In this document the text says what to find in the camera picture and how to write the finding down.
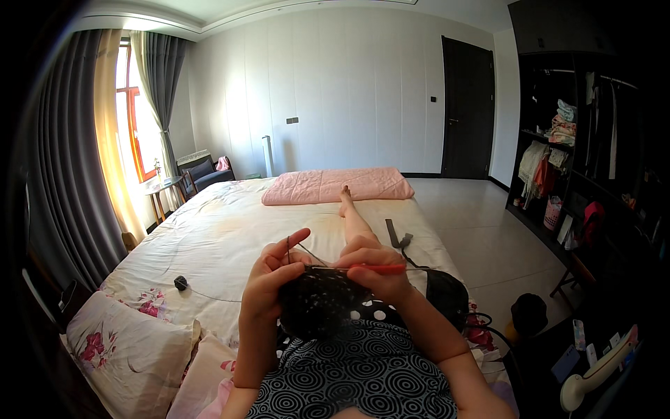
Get person's left hand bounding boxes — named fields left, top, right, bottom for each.
left=242, top=228, right=313, bottom=323

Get person's right hand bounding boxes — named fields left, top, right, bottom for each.
left=335, top=246, right=414, bottom=308

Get red crochet hook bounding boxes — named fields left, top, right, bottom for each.
left=308, top=263, right=407, bottom=275

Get black crochet piece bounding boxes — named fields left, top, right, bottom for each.
left=277, top=264, right=379, bottom=342

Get person's legs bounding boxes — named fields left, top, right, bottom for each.
left=337, top=184, right=384, bottom=248

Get pink quilt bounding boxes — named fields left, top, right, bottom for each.
left=261, top=167, right=416, bottom=206

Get black pouch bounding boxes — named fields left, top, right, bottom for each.
left=425, top=269, right=470, bottom=332

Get person's body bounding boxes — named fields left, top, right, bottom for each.
left=220, top=297, right=520, bottom=419

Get white tower fan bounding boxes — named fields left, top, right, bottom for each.
left=261, top=135, right=275, bottom=179

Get bed with white sheet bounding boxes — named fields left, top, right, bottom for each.
left=98, top=177, right=520, bottom=419

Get dark armchair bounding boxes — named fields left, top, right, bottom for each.
left=176, top=150, right=237, bottom=198

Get black round hat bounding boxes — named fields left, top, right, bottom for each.
left=510, top=293, right=549, bottom=337

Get black door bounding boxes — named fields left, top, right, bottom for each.
left=440, top=35, right=496, bottom=180

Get black yarn ball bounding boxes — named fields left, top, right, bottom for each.
left=174, top=275, right=243, bottom=303

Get pink basket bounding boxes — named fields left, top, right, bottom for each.
left=543, top=196, right=563, bottom=231

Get small floral pillow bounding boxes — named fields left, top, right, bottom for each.
left=166, top=332, right=239, bottom=419

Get small round side table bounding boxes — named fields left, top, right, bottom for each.
left=144, top=176, right=187, bottom=225

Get dark nightstand with items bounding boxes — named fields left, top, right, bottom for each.
left=501, top=312, right=661, bottom=419

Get open wardrobe with clothes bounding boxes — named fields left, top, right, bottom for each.
left=505, top=0, right=670, bottom=275

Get large floral pillow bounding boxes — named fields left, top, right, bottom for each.
left=65, top=291, right=203, bottom=419

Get narrow grey curtain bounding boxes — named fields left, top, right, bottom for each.
left=130, top=30, right=190, bottom=180

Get red framed window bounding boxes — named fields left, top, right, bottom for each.
left=116, top=41, right=159, bottom=184

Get white handheld massager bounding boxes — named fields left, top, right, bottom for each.
left=559, top=333, right=638, bottom=414

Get yellow sheer curtain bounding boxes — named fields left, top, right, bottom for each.
left=93, top=29, right=148, bottom=243

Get black phone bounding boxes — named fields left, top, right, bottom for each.
left=57, top=280, right=80, bottom=313

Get wide grey curtain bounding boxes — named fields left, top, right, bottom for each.
left=25, top=29, right=129, bottom=290

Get black strap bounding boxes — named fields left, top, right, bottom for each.
left=385, top=218, right=431, bottom=271

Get black cable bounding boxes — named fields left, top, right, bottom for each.
left=463, top=311, right=525, bottom=401

